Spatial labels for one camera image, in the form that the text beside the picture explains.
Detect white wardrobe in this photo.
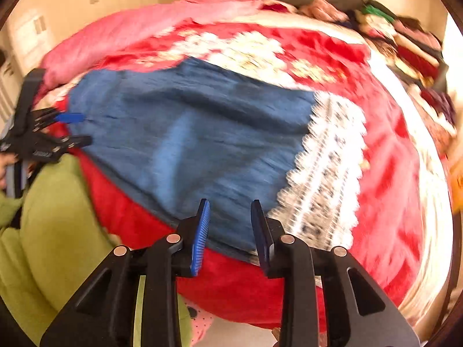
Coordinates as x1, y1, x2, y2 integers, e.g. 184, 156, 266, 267
0, 0, 189, 127

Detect dark red garment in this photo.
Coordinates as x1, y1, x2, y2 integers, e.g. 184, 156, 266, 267
260, 2, 291, 14

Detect person's green jacket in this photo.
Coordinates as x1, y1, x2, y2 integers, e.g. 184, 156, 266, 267
0, 154, 194, 347

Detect pink quilt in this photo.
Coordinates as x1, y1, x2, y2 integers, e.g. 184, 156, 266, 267
38, 0, 271, 91

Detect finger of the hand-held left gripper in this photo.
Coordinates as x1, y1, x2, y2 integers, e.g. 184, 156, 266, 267
30, 134, 93, 163
32, 108, 87, 131

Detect red floral blanket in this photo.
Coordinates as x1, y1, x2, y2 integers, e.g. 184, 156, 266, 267
34, 22, 429, 331

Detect pile of folded clothes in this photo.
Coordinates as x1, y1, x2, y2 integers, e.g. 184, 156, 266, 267
347, 2, 459, 149

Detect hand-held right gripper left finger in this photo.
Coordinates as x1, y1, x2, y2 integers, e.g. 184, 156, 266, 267
40, 199, 211, 347

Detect person's left forearm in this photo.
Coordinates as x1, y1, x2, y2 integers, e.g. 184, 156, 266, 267
0, 188, 27, 235

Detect pink dotted cloth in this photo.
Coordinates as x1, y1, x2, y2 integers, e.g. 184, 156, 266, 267
186, 304, 215, 347

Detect yellow box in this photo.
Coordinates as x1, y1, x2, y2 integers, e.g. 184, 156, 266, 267
449, 166, 463, 215

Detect pink fuzzy garment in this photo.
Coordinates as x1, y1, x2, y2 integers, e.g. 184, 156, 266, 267
300, 0, 351, 23

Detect person's left hand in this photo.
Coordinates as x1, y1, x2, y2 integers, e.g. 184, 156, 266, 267
0, 153, 18, 189

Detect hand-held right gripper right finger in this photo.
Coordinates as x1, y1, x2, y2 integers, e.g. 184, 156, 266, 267
250, 200, 420, 347

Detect blue denim pants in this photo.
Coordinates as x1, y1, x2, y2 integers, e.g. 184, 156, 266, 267
67, 57, 370, 266

